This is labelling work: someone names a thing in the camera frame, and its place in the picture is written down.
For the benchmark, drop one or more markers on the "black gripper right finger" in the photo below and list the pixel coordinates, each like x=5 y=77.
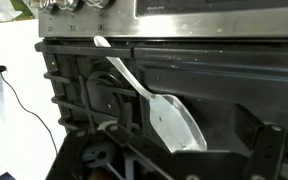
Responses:
x=266 y=143

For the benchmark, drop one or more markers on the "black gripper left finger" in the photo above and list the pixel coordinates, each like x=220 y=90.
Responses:
x=68 y=164

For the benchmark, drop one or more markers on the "silver metal spatula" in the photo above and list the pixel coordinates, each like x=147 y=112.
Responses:
x=168 y=116

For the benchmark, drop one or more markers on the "black flat griddle plate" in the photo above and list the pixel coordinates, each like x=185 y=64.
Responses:
x=211 y=80

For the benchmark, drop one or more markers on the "black gas stove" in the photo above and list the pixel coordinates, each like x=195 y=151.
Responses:
x=93 y=95

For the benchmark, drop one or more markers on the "silver stove knob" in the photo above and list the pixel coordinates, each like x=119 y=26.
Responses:
x=44 y=6

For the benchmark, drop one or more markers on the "black power adapter with cable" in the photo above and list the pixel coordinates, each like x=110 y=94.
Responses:
x=3 y=68

